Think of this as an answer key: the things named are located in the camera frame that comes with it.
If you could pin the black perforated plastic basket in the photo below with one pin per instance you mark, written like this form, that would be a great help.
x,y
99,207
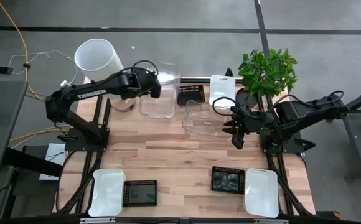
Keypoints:
x,y
191,95
228,180
140,193

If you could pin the black plant pot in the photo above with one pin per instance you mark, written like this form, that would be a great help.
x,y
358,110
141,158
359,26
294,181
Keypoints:
x,y
245,99

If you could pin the white cylinder lamp wooden base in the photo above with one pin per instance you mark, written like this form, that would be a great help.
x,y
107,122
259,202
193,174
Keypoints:
x,y
98,59

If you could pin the grey desk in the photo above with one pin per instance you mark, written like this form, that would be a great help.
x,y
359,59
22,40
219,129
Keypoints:
x,y
0,121

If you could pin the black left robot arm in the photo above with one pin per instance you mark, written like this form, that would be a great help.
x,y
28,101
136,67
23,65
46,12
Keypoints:
x,y
87,93

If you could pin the black aluminium table frame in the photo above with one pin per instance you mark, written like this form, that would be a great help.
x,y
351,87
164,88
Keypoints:
x,y
199,79

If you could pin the clear plastic storage bin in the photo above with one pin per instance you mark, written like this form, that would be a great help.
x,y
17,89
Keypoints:
x,y
157,107
205,124

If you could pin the white power adapter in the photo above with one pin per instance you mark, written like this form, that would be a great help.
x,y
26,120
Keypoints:
x,y
65,83

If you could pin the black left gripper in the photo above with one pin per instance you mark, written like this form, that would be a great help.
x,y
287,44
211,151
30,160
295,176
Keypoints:
x,y
149,85

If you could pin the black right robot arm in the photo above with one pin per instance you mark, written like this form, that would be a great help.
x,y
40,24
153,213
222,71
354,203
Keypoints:
x,y
311,113

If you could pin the white plastic basket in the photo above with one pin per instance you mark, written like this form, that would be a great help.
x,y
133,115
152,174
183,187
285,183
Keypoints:
x,y
221,88
261,193
107,193

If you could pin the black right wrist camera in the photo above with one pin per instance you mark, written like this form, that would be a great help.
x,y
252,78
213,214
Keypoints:
x,y
238,141

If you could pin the black desk frame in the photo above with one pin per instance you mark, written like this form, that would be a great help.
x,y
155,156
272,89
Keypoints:
x,y
358,133

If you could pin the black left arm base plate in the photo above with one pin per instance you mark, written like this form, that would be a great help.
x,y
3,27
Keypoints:
x,y
74,141

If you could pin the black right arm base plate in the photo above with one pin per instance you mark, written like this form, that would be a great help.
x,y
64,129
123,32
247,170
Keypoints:
x,y
292,146

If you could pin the green leafy potted plant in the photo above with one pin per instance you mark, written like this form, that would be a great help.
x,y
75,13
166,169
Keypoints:
x,y
267,73

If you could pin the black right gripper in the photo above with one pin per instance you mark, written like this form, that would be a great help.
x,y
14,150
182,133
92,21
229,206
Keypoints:
x,y
249,121

